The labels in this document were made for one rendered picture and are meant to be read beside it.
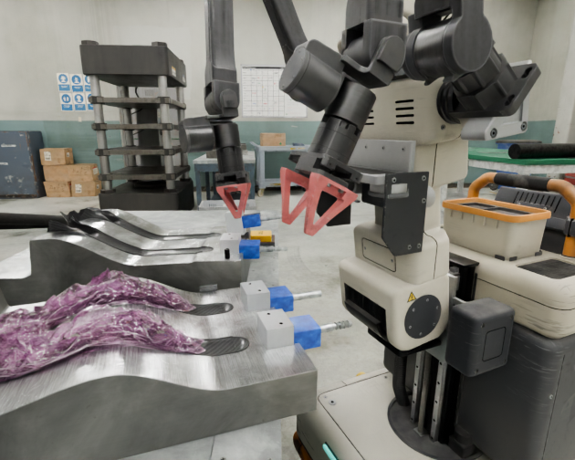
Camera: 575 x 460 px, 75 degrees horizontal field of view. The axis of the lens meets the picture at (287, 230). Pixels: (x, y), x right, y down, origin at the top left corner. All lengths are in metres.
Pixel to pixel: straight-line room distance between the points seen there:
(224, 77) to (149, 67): 3.91
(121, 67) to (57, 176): 3.30
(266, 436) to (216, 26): 0.75
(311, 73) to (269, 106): 6.74
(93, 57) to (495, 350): 4.63
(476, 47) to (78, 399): 0.63
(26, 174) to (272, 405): 7.40
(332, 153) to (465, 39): 0.24
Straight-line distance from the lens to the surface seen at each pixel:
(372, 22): 0.54
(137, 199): 4.84
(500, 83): 0.68
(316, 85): 0.49
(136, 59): 4.79
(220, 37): 0.89
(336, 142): 0.50
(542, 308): 0.97
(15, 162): 7.77
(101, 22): 7.82
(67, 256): 0.78
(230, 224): 0.84
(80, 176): 7.48
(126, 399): 0.43
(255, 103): 7.22
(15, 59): 8.29
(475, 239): 1.10
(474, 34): 0.63
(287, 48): 0.99
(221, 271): 0.71
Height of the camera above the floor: 1.12
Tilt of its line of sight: 15 degrees down
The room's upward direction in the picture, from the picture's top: straight up
